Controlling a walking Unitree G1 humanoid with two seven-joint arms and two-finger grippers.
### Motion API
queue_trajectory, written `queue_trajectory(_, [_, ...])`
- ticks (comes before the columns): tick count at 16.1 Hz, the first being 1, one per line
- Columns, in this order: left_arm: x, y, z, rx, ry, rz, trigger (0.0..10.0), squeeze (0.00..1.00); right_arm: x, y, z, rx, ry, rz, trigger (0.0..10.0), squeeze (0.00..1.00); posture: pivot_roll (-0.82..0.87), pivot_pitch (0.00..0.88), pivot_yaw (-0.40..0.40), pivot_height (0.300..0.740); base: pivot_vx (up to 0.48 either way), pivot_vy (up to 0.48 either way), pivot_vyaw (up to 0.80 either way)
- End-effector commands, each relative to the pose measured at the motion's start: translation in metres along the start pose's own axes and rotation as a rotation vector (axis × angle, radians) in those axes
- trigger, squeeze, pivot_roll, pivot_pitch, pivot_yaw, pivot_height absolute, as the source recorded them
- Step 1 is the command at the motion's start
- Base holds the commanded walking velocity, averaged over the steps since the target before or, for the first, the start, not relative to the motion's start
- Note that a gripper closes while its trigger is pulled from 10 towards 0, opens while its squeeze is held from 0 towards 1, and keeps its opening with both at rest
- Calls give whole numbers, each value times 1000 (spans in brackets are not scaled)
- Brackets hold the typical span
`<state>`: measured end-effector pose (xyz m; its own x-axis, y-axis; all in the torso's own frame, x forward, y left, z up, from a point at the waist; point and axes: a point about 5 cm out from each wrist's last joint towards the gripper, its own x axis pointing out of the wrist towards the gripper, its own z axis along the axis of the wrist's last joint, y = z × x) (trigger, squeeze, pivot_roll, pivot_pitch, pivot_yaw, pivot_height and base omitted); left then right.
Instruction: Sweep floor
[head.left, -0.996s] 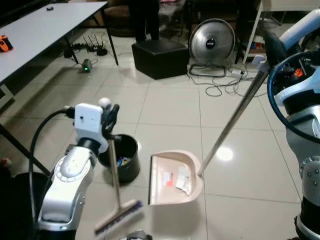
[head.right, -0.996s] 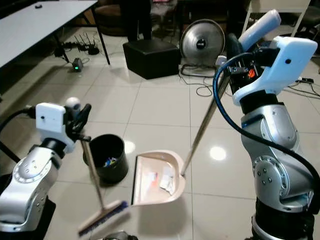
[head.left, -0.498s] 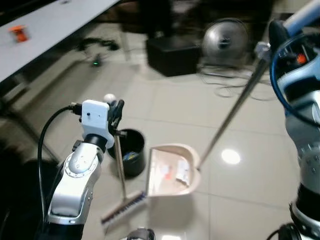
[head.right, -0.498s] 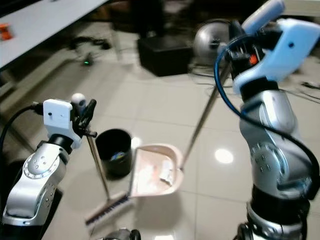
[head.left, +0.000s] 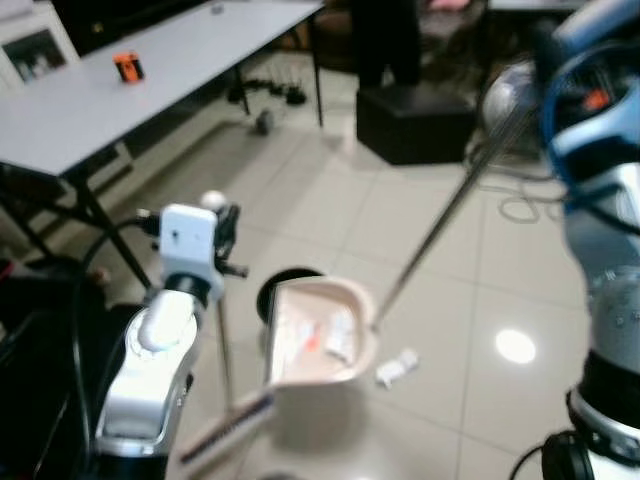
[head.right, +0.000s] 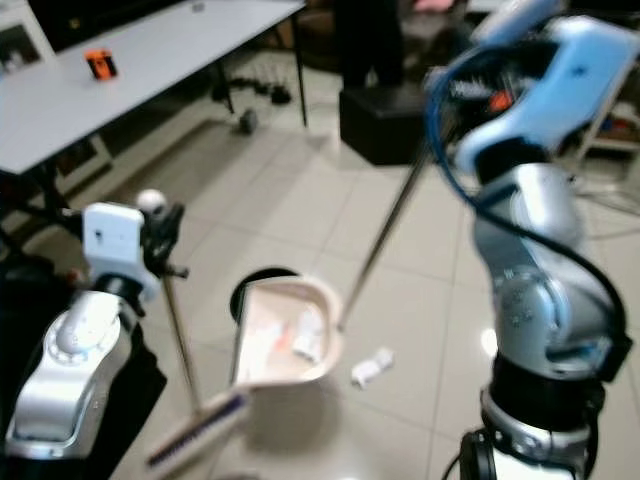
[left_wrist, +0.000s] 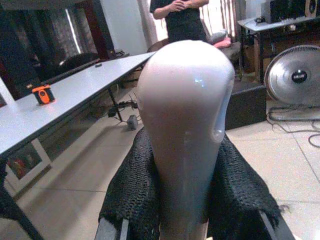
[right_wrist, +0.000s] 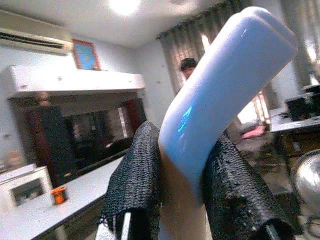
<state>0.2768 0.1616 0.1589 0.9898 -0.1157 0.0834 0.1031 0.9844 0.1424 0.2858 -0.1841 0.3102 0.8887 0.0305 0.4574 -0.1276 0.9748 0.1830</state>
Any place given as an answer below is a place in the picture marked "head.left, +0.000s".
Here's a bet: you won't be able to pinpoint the beige long-handled dustpan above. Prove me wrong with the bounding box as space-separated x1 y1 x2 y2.
263 95 537 390

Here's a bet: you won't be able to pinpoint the broom with white knob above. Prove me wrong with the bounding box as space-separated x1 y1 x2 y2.
178 189 278 469

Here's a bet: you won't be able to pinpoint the grey round floor fan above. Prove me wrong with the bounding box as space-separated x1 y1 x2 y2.
482 59 548 133

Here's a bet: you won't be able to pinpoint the black wheeled chair base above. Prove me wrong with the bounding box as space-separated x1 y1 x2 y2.
226 76 309 138

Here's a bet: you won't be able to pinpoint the white paper scrap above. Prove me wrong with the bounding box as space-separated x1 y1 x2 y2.
322 308 358 364

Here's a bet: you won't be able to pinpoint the white table with black legs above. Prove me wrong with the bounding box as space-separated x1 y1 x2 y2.
0 0 327 291

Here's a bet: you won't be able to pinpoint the black box stool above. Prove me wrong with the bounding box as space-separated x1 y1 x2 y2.
356 84 480 167

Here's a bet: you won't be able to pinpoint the small orange and black box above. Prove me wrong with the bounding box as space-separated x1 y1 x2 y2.
112 51 147 84

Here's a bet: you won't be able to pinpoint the crumpled white paper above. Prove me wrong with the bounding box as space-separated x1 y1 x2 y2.
375 349 420 388

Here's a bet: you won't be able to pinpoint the person's dark trouser legs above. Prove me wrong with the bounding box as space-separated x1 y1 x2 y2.
349 0 424 90

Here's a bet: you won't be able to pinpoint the pale blue right wrist camera mount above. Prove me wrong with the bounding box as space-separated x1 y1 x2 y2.
545 0 640 183

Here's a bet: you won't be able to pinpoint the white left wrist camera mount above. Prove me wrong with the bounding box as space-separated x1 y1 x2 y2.
157 203 220 284

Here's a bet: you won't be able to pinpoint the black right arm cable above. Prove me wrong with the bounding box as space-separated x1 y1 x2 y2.
558 183 640 243

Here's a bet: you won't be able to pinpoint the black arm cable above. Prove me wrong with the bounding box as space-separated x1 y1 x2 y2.
558 183 640 243
70 213 163 446

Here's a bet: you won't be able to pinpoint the white floor cable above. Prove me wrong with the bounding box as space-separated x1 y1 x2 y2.
464 140 566 225

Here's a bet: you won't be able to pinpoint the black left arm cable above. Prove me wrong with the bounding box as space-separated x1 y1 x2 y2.
70 213 163 446

